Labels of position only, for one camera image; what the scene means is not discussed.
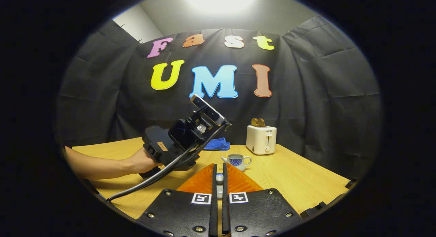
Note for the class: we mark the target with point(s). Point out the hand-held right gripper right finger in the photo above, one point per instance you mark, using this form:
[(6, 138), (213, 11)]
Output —
[(225, 216)]

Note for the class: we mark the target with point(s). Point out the black backdrop cloth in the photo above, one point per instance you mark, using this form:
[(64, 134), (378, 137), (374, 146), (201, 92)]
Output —
[(323, 94)]

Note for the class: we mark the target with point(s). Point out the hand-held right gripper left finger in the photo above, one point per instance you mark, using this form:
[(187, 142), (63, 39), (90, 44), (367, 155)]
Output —
[(213, 216)]

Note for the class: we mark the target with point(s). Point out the white blue-patterned teacup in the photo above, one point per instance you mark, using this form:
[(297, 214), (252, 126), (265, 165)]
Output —
[(236, 161)]

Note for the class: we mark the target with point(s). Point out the brown toast slices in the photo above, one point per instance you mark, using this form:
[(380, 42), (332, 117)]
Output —
[(258, 122)]

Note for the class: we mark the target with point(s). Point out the white teacup lid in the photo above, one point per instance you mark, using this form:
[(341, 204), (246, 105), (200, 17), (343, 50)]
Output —
[(219, 177)]

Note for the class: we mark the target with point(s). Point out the white toaster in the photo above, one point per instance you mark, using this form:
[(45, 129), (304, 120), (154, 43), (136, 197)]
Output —
[(260, 140)]

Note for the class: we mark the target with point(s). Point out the blue folded towel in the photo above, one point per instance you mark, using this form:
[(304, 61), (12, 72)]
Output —
[(218, 144)]

